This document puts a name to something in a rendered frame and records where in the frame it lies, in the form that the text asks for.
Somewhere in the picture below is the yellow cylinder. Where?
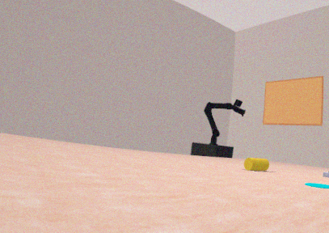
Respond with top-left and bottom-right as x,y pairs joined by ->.
244,158 -> 269,171

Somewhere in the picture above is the cyan circle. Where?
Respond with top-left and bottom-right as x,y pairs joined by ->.
305,183 -> 329,189

